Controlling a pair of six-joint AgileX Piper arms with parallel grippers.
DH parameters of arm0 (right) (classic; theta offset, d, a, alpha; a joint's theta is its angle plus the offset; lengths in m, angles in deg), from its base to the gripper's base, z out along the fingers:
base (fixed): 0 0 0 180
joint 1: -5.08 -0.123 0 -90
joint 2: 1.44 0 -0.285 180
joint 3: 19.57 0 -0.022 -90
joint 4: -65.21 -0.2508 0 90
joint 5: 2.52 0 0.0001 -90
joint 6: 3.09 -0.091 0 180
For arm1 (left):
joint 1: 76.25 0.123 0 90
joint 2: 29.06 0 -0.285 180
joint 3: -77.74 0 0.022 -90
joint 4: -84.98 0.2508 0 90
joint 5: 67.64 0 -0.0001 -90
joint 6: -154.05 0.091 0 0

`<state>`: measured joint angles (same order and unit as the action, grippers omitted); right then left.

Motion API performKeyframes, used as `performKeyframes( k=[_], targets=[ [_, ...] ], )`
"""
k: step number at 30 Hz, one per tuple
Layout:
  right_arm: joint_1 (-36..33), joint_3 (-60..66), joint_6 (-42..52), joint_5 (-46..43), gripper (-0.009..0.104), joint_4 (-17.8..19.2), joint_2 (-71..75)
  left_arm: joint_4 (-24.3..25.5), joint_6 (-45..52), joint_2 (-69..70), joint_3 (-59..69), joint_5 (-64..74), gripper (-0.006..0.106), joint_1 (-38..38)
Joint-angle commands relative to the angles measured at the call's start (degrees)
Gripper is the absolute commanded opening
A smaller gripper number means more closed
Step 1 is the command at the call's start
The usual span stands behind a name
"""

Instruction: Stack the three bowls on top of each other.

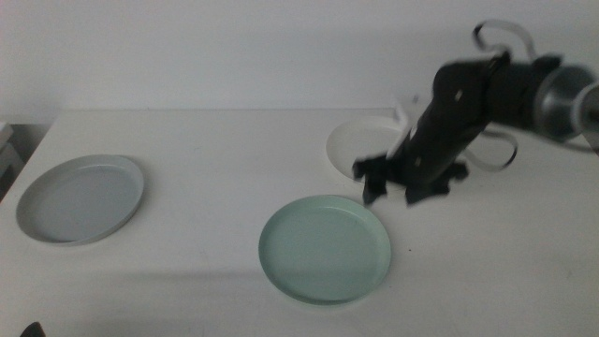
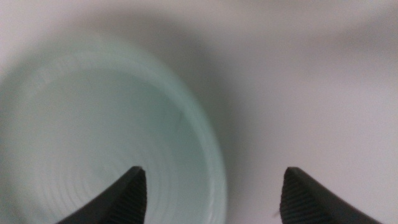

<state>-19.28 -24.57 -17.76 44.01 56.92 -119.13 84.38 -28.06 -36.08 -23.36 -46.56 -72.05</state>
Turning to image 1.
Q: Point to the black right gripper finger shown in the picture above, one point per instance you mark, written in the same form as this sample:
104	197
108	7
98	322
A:
374	192
423	193

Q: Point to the white shallow bowl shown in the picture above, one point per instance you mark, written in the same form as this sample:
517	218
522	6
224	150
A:
355	145

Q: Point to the pale green shallow bowl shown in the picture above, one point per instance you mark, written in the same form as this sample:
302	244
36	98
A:
323	250

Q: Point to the grey shallow bowl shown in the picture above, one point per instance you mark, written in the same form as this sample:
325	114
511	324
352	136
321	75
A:
79	201

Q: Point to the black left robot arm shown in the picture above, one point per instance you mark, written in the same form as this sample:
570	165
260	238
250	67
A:
33	331

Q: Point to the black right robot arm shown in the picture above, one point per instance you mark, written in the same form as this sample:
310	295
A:
561	103

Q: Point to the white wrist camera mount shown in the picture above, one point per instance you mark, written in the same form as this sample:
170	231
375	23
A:
401	114

